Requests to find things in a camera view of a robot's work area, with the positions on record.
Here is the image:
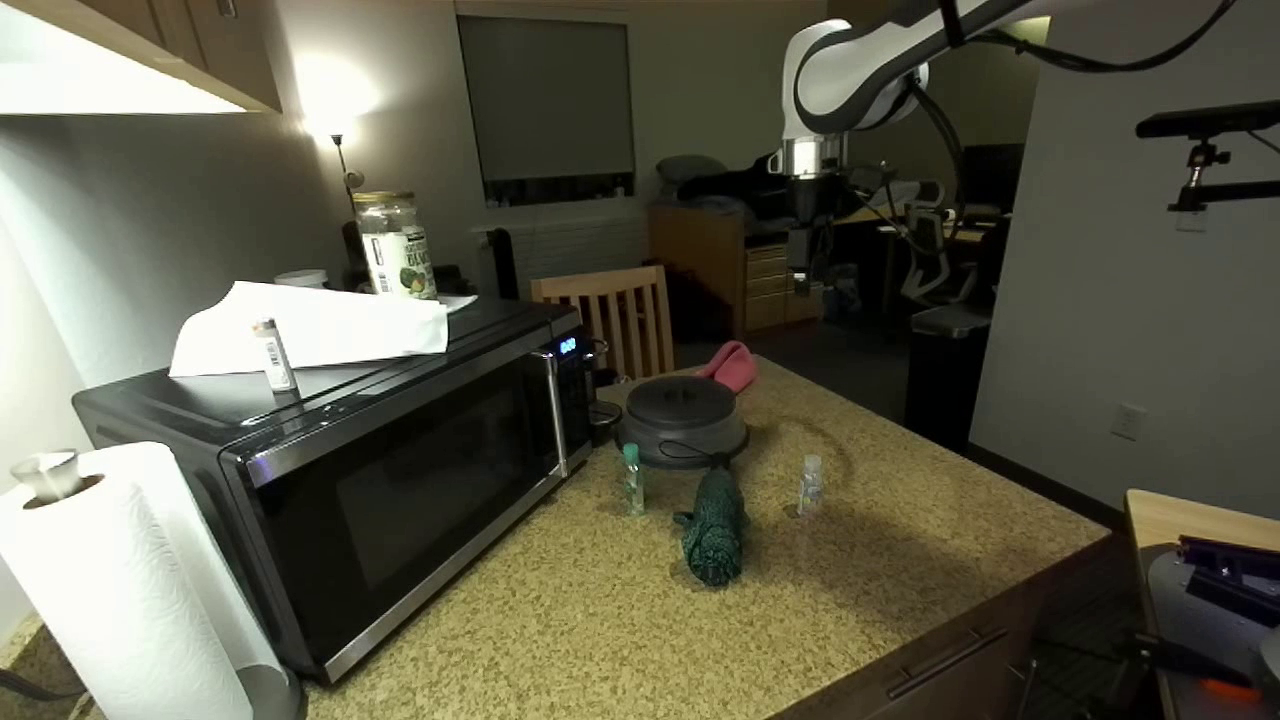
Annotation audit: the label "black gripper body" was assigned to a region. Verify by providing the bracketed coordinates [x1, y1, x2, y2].
[783, 133, 834, 228]

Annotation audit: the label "black steel microwave oven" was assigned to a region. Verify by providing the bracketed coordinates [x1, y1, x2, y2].
[67, 295, 603, 690]

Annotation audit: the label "wooden office desk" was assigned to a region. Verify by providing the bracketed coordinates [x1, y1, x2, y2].
[647, 200, 834, 338]

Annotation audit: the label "red cloth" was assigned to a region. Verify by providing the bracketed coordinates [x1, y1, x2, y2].
[702, 338, 765, 400]

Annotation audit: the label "wooden slatted chair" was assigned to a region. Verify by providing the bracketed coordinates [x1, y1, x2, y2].
[528, 259, 680, 393]

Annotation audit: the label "black trash bin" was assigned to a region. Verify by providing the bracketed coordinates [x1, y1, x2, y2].
[904, 306, 995, 454]

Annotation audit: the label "grey window blind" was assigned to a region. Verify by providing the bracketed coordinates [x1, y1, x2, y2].
[457, 14, 639, 208]

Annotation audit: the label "small clear plastic bottle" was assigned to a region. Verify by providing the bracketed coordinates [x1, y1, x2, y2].
[791, 454, 827, 521]

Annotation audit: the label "black tall bottle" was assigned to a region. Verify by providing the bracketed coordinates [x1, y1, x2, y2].
[483, 228, 525, 306]

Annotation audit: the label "small green plastic bottle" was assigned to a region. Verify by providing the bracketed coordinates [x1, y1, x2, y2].
[616, 441, 654, 521]

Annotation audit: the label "glass storage jar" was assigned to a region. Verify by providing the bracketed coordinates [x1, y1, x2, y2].
[352, 190, 435, 301]

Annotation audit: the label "lit desk lamp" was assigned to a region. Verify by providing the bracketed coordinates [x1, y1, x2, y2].
[295, 54, 382, 215]

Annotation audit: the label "white folded cloth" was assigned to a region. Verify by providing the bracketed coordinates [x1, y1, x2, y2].
[168, 277, 481, 382]

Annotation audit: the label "small clear tube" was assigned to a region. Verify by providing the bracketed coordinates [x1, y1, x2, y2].
[251, 317, 301, 400]

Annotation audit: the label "wooden cart with black tools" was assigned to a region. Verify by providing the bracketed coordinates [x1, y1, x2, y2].
[1124, 486, 1280, 720]

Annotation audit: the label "wooden upper cabinets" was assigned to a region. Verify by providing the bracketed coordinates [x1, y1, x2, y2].
[0, 0, 284, 122]

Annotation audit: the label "white paper towel roll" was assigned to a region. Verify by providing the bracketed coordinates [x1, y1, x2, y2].
[0, 441, 293, 720]

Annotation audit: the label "black stereo camera bar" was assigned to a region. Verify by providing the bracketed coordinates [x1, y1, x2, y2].
[1131, 98, 1280, 144]

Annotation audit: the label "black camera stand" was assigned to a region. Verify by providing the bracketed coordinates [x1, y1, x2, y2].
[1170, 136, 1280, 215]

